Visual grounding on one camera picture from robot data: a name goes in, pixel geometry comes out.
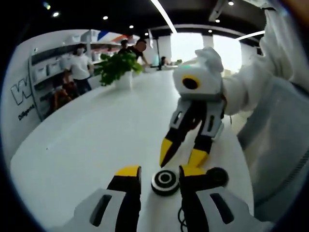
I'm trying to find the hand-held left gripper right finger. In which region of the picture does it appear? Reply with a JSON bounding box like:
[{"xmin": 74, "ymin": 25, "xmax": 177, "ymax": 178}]
[{"xmin": 178, "ymin": 165, "xmax": 261, "ymax": 232}]

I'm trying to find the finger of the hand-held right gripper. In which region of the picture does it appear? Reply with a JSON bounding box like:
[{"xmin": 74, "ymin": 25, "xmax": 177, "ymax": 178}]
[
  {"xmin": 188, "ymin": 100, "xmax": 225, "ymax": 170},
  {"xmin": 158, "ymin": 100, "xmax": 194, "ymax": 168}
]

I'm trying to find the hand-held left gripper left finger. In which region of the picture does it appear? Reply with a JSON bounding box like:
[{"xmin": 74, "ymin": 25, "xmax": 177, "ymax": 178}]
[{"xmin": 73, "ymin": 165, "xmax": 143, "ymax": 232}]

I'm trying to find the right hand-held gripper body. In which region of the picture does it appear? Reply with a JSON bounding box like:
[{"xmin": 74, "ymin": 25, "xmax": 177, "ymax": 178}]
[{"xmin": 172, "ymin": 61, "xmax": 226, "ymax": 102}]

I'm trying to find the black rubber ring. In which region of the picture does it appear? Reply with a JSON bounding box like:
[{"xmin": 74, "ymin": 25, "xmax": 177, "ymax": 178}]
[
  {"xmin": 150, "ymin": 169, "xmax": 181, "ymax": 196},
  {"xmin": 206, "ymin": 167, "xmax": 230, "ymax": 188}
]

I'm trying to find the metal wheel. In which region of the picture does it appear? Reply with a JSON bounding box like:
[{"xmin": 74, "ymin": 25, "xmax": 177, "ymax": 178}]
[
  {"xmin": 210, "ymin": 169, "xmax": 225, "ymax": 183},
  {"xmin": 154, "ymin": 171, "xmax": 178, "ymax": 188}
]

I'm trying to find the person's right forearm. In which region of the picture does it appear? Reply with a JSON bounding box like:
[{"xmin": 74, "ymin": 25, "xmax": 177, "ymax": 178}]
[{"xmin": 222, "ymin": 54, "xmax": 290, "ymax": 117}]

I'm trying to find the person's body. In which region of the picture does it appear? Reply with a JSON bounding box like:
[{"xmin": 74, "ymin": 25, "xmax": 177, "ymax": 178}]
[{"xmin": 235, "ymin": 0, "xmax": 309, "ymax": 218}]

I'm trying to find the white table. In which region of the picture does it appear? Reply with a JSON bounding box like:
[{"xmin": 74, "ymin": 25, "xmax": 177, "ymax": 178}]
[{"xmin": 9, "ymin": 64, "xmax": 257, "ymax": 232}]

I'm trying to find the green potted plant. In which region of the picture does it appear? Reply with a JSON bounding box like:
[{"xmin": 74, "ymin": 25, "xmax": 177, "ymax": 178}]
[{"xmin": 95, "ymin": 51, "xmax": 143, "ymax": 89}]

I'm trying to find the orange chair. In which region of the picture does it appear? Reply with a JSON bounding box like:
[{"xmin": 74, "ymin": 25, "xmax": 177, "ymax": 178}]
[{"xmin": 53, "ymin": 72, "xmax": 78, "ymax": 107}]

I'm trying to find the grey storage shelf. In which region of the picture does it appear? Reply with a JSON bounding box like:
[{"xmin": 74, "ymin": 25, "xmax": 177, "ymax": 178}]
[{"xmin": 28, "ymin": 30, "xmax": 99, "ymax": 122}]

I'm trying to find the black cable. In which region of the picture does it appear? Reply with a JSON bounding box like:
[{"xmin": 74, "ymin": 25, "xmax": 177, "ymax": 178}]
[{"xmin": 177, "ymin": 205, "xmax": 189, "ymax": 228}]

